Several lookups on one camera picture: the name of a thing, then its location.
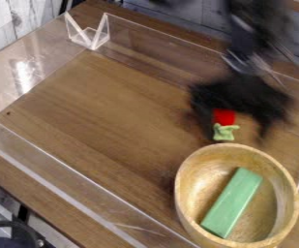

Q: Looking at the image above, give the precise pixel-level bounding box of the black cable loop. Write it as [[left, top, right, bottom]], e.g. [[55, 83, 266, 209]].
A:
[[0, 219, 50, 248]]

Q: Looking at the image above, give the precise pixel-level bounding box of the brown wooden bowl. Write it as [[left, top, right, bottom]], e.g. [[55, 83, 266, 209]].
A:
[[174, 143, 299, 248]]

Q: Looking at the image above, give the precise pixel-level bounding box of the red knitted strawberry toy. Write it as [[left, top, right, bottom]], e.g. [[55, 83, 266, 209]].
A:
[[212, 108, 239, 141]]

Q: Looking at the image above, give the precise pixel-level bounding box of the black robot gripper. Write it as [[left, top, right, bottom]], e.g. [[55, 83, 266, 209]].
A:
[[190, 76, 292, 142]]

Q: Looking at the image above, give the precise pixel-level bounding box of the green rectangular block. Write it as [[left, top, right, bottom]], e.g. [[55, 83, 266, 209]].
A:
[[200, 168, 263, 238]]

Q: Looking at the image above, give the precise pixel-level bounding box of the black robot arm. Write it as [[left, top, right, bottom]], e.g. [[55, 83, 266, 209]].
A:
[[190, 0, 294, 142]]

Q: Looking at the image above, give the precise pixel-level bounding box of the clear acrylic corner bracket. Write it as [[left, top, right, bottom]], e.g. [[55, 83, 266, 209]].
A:
[[64, 13, 110, 50]]

